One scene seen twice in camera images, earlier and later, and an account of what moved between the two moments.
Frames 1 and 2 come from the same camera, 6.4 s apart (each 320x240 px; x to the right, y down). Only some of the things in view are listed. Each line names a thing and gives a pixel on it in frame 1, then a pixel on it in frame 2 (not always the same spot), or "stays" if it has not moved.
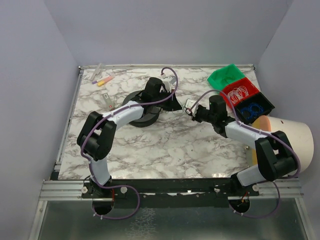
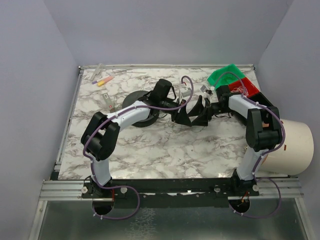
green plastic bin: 225,76 stays
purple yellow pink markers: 103,81 stays
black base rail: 167,192 stays
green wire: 173,107 → 184,131
